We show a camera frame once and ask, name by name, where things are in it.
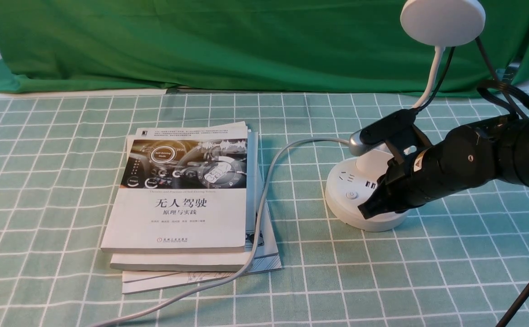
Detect white self-driving book top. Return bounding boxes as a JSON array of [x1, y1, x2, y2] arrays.
[[100, 121, 249, 254]]

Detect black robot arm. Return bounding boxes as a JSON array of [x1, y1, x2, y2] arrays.
[[358, 119, 529, 219]]

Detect white middle book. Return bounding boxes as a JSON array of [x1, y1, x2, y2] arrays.
[[110, 131, 259, 273]]

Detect green checked tablecloth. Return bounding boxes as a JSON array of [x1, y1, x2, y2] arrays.
[[0, 94, 529, 327]]

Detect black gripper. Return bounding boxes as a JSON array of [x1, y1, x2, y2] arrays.
[[358, 124, 503, 220]]

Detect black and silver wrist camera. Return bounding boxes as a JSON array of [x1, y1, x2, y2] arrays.
[[349, 109, 432, 165]]

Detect metal binder clip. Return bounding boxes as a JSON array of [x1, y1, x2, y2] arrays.
[[495, 62, 520, 84]]

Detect white bottom book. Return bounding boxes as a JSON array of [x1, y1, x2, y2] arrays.
[[122, 168, 282, 295]]

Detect green backdrop cloth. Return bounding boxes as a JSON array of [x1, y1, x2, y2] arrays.
[[0, 0, 529, 98]]

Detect grey lamp power cable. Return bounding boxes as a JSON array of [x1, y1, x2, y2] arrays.
[[87, 137, 351, 327]]

